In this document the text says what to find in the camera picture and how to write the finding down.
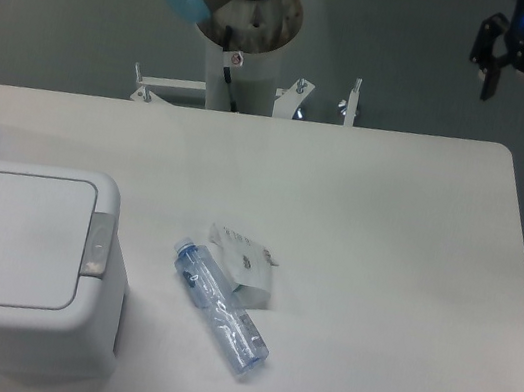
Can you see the white trash can lid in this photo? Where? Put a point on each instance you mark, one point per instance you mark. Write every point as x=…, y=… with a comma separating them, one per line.
x=43, y=227

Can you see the white plastic trash can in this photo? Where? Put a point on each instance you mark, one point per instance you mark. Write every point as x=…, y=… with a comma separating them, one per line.
x=80, y=339

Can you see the crumpled white paper wrapper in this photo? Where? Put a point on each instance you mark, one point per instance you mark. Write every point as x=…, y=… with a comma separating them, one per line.
x=247, y=265

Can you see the clear empty plastic bottle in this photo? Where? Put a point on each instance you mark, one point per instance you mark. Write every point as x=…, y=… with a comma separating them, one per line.
x=234, y=331

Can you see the grey lid push button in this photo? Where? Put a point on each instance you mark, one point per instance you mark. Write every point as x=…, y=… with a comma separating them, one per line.
x=97, y=245

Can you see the white pedestal base frame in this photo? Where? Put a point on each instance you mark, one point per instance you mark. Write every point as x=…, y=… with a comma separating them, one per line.
x=226, y=93

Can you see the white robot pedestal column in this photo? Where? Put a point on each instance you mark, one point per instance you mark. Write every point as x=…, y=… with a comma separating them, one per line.
x=250, y=37

